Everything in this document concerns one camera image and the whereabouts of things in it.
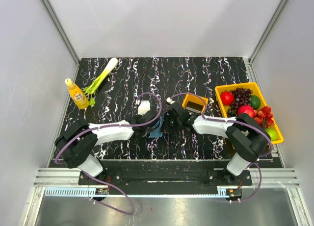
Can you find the dark green avocado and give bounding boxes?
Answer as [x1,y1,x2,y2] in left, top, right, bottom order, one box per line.
[250,95,261,110]

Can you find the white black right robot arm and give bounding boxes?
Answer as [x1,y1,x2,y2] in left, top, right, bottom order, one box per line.
[165,98,271,185]

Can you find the large yellow fruit tray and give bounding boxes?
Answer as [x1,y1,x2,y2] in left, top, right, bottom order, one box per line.
[215,82,284,144]

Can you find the light green apple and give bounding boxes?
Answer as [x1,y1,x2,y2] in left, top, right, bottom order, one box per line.
[265,128,278,142]

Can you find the black marble pattern mat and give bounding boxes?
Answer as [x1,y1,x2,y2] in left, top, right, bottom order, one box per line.
[60,56,249,160]

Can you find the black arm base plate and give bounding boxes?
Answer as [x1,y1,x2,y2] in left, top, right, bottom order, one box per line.
[78,159,253,187]

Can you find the red apple centre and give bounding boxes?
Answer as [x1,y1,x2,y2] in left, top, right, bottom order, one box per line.
[237,105,255,119]

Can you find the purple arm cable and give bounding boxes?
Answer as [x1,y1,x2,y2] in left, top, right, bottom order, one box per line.
[166,93,273,203]
[53,92,162,215]

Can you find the yellow juice bottle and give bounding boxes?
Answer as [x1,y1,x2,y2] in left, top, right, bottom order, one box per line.
[64,78,89,109]

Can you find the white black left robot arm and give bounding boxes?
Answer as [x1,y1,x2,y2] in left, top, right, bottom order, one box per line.
[54,111,160,184]

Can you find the dark purple grape bunch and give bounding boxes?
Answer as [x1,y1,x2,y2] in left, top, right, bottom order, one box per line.
[227,87,253,116]

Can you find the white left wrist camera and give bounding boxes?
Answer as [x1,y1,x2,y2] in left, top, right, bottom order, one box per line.
[135,100,151,116]

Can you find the white slotted cable duct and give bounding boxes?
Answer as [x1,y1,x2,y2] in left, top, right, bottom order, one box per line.
[45,187,230,199]

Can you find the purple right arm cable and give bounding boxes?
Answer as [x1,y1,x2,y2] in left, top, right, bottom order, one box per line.
[166,93,273,203]

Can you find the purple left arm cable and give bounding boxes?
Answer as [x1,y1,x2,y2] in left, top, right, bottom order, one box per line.
[53,92,162,215]

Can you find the red apple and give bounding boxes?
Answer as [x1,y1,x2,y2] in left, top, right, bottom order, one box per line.
[220,91,235,105]
[237,105,255,119]

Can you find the red apple left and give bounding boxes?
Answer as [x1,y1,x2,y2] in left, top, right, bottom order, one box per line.
[220,91,235,105]

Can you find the green white leek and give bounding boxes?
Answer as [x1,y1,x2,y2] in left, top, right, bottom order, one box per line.
[83,58,118,107]

